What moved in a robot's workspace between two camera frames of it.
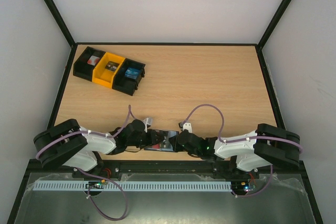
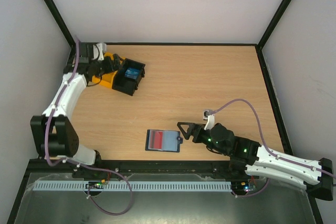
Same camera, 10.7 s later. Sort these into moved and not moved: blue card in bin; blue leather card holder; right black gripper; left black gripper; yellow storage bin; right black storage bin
Moved: left black gripper; right black gripper
Not moved: blue card in bin; yellow storage bin; right black storage bin; blue leather card holder
